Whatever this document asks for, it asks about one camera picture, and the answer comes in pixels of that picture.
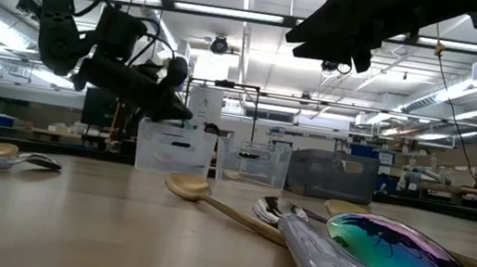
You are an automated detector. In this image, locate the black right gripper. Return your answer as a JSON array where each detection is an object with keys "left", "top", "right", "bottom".
[{"left": 281, "top": 0, "right": 432, "bottom": 83}]

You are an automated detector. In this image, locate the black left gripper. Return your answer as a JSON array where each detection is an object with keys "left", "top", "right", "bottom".
[{"left": 67, "top": 50, "right": 201, "bottom": 129}]

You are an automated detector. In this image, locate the gold spoon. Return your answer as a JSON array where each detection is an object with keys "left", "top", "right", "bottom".
[
  {"left": 317, "top": 197, "right": 477, "bottom": 267},
  {"left": 220, "top": 167, "right": 272, "bottom": 187}
]

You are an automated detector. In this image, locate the clear plastic bin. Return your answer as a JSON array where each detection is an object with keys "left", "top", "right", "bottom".
[
  {"left": 212, "top": 136, "right": 294, "bottom": 193},
  {"left": 132, "top": 119, "right": 220, "bottom": 183}
]

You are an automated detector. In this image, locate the person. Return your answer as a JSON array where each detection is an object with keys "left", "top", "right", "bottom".
[{"left": 202, "top": 121, "right": 223, "bottom": 137}]

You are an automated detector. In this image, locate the black monitor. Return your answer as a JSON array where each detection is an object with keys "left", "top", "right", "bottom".
[{"left": 80, "top": 86, "right": 123, "bottom": 130}]

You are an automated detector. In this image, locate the blue box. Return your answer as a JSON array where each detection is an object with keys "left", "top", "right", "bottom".
[{"left": 345, "top": 143, "right": 396, "bottom": 193}]

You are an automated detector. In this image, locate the grey plastic bin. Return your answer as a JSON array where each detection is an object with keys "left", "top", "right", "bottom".
[{"left": 284, "top": 146, "right": 381, "bottom": 207}]

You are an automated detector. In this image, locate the black hanging camera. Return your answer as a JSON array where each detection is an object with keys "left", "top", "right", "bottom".
[{"left": 320, "top": 59, "right": 353, "bottom": 78}]

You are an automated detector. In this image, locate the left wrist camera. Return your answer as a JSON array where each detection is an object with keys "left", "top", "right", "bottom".
[{"left": 157, "top": 54, "right": 192, "bottom": 95}]

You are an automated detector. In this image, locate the round black ceiling camera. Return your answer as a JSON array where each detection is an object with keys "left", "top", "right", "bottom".
[{"left": 209, "top": 33, "right": 231, "bottom": 57}]

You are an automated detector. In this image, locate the black overhead frame bar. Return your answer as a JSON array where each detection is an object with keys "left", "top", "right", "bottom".
[{"left": 78, "top": 0, "right": 477, "bottom": 57}]

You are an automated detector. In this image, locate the black table frame rail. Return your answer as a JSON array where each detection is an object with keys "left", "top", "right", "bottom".
[{"left": 0, "top": 134, "right": 477, "bottom": 227}]

